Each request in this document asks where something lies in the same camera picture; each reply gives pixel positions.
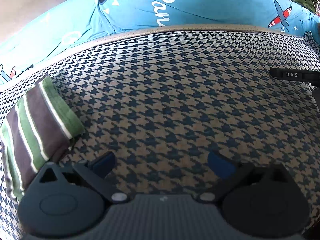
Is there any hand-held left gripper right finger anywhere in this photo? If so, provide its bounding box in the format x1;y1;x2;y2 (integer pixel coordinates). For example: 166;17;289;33
197;151;293;204

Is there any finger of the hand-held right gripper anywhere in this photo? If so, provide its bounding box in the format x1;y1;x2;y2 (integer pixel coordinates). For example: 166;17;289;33
269;67;320;88

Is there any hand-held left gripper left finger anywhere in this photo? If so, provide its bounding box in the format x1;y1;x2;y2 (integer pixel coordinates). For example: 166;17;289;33
34;151;130;204

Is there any green striped folded shirt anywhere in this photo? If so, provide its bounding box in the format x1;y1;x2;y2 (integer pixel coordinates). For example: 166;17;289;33
0;74;86;203

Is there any houndstooth mattress cover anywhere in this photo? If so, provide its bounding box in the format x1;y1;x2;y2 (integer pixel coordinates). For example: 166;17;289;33
0;25;320;240

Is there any blue printed bed sheet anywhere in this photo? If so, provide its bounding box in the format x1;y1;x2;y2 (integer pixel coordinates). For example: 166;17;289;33
0;0;320;85

